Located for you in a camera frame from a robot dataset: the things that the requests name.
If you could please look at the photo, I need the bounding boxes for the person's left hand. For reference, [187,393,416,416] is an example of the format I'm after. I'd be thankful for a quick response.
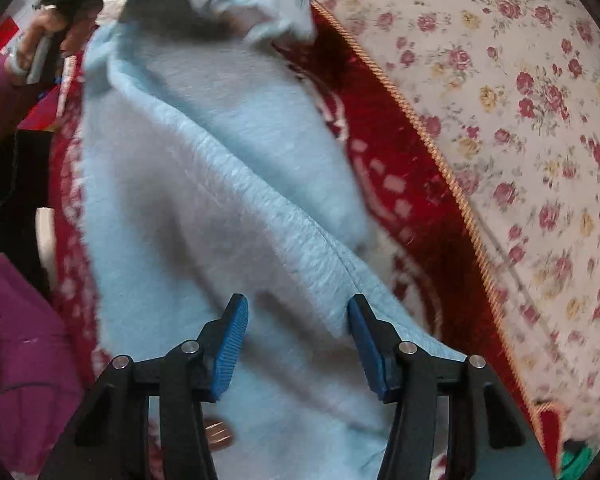
[7,0,103,86]

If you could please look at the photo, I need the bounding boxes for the person's purple garment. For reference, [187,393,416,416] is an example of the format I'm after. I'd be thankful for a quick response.
[0,254,88,480]

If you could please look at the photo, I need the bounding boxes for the rose print bed cover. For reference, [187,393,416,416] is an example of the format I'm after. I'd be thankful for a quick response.
[307,0,600,456]

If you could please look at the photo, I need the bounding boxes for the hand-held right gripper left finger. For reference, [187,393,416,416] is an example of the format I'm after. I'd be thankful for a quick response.
[37,293,249,480]

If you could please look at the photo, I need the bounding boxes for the dark furniture piece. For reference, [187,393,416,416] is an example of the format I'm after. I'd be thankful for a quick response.
[0,129,53,293]

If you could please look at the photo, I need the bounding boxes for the red floral plush blanket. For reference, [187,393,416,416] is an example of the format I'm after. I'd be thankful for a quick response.
[47,0,563,480]

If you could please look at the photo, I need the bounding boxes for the light grey pants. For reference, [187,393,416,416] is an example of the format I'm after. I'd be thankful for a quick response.
[80,0,468,480]

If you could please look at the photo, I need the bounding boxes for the green cloth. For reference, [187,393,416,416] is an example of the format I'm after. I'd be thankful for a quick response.
[559,440,597,480]

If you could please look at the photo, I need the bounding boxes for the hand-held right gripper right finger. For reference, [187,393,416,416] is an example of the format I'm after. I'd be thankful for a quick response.
[347,294,556,480]

